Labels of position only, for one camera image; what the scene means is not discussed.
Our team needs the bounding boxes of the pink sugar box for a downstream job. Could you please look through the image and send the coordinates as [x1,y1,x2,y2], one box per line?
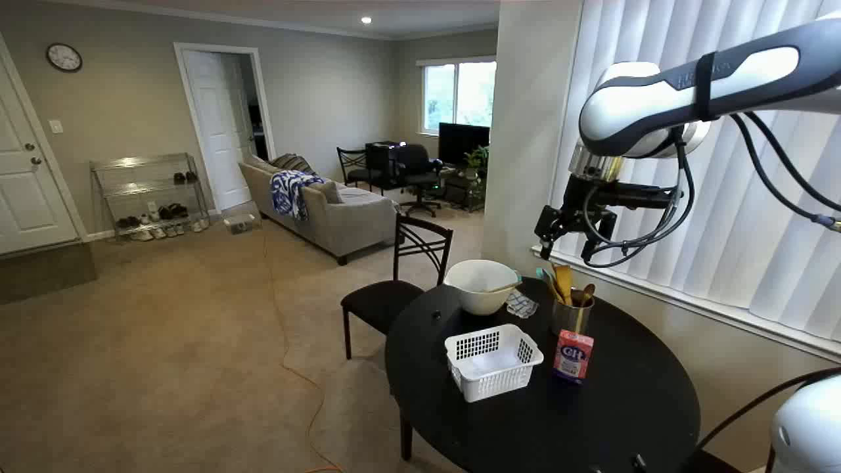
[551,329,597,386]

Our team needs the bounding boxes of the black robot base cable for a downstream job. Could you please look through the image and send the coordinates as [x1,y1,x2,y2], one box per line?
[697,365,841,455]

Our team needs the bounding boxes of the dark doormat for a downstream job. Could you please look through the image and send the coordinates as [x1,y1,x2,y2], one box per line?
[0,239,99,307]

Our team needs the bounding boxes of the white panelled front door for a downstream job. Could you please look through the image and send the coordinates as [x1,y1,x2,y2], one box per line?
[0,35,84,258]

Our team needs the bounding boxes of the light wooden spatula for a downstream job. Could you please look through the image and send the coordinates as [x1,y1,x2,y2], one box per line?
[555,266,578,307]

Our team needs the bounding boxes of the white vertical blinds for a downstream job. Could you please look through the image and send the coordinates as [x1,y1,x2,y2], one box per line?
[551,0,841,345]

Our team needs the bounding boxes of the white plastic basket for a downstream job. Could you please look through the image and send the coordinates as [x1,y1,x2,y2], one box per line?
[441,321,547,405]

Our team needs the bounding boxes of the metal shoe rack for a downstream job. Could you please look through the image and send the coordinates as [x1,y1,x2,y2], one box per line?
[89,150,212,242]

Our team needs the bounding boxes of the patterned white cloth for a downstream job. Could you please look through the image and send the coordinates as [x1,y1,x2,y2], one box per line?
[504,287,542,321]

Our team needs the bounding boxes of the round wall clock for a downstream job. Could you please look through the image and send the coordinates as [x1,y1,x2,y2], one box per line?
[45,39,86,77]

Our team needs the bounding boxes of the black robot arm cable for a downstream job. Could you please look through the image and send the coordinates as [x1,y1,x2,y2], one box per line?
[582,107,841,270]

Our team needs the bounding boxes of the black armchair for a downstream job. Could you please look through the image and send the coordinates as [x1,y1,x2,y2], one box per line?
[333,145,382,190]

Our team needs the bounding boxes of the blue white blanket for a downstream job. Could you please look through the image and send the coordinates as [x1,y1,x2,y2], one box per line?
[269,169,324,221]

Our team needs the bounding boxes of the bright window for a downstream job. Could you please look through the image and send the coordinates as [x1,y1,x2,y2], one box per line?
[421,57,499,139]

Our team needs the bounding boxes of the dark brown wooden spoon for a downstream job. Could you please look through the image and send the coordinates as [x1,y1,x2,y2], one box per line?
[570,282,599,309]

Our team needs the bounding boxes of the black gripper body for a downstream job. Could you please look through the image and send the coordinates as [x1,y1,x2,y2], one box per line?
[533,170,677,266]

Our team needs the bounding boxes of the grey sofa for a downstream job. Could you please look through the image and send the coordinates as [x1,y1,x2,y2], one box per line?
[237,152,399,267]

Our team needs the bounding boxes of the white interior door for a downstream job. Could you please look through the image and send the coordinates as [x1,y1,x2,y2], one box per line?
[182,48,254,214]

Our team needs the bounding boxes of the green house plant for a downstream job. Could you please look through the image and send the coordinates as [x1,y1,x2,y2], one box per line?
[463,145,491,183]

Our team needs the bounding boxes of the black flat screen monitor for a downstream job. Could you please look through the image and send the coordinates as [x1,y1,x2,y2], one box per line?
[437,122,491,169]

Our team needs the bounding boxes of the black dining chair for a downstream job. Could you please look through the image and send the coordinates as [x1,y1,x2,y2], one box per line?
[338,211,457,362]

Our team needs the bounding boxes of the metal utensil cup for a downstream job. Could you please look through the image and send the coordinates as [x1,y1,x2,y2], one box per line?
[550,298,595,340]

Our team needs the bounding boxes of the white mixing bowl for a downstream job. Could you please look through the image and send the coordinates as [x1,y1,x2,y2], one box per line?
[441,258,524,319]

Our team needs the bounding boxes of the black office chair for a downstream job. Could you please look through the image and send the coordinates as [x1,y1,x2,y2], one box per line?
[398,141,448,219]

